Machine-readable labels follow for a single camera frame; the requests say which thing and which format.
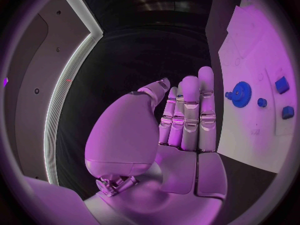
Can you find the short blue cylinder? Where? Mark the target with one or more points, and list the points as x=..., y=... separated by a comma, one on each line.
x=262, y=102

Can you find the blue peg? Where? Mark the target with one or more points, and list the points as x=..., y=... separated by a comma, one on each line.
x=228, y=95

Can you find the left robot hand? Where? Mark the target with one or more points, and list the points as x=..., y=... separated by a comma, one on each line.
x=131, y=135

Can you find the blue block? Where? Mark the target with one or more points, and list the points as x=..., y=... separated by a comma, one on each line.
x=282, y=85
x=288, y=112

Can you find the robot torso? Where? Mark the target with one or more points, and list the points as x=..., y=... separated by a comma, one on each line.
x=35, y=69

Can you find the white task board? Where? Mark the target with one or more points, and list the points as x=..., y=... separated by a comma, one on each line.
x=246, y=135

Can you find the blue gear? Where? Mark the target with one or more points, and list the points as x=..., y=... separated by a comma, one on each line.
x=242, y=95

